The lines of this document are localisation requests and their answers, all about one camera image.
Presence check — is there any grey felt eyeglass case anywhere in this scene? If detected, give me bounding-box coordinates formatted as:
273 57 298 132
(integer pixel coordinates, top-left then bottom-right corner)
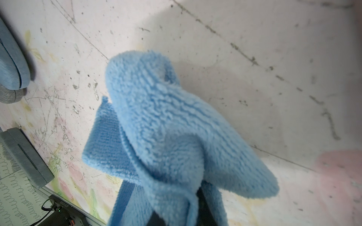
0 85 27 104

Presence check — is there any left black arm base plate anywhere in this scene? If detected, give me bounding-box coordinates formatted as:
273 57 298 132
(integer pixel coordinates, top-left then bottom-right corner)
36 195 90 226

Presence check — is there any blue eyeglass case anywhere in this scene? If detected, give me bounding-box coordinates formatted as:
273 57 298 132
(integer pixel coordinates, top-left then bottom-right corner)
1 20 31 90

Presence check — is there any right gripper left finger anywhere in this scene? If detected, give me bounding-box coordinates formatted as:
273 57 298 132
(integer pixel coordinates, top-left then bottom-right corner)
146 211 166 226

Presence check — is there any blue microfiber cloth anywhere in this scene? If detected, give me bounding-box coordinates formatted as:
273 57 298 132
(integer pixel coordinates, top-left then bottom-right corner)
82 51 280 226

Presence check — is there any dark grey eyeglass case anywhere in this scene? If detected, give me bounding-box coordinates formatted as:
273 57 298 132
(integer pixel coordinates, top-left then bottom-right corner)
1 128 55 188

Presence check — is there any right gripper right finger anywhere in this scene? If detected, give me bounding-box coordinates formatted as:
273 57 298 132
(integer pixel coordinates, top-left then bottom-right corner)
197 187 218 226

